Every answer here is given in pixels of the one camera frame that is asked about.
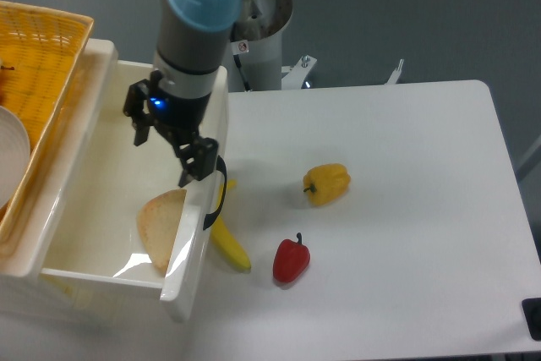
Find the white metal bracket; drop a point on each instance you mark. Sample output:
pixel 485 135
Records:
pixel 295 77

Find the white upper drawer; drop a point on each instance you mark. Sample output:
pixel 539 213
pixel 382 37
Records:
pixel 96 244

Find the triangle bread slice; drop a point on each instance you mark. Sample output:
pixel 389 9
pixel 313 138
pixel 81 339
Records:
pixel 157 222

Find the red bell pepper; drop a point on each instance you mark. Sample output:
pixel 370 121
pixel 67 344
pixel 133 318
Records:
pixel 291 260

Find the yellow banana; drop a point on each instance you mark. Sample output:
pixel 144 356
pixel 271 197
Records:
pixel 229 247

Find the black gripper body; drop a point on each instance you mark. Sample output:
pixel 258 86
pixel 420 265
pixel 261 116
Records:
pixel 177 106

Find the white plate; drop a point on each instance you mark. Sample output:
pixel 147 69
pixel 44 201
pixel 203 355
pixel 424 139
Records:
pixel 15 154

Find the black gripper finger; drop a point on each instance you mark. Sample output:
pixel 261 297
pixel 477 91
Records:
pixel 134 108
pixel 197 155

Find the yellow bell pepper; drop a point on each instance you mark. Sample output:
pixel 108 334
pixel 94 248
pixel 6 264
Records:
pixel 326 183

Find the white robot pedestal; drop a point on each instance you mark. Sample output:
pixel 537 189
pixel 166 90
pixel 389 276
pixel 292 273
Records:
pixel 254 61

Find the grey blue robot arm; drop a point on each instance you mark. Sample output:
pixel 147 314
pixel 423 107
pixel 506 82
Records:
pixel 193 38

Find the white drawer cabinet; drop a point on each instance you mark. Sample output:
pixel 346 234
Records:
pixel 23 286

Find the black object at table edge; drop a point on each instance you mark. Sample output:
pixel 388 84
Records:
pixel 532 310

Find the yellow woven basket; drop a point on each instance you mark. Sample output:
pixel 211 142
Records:
pixel 44 46

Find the black drawer handle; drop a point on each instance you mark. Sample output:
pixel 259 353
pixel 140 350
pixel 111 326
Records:
pixel 220 194

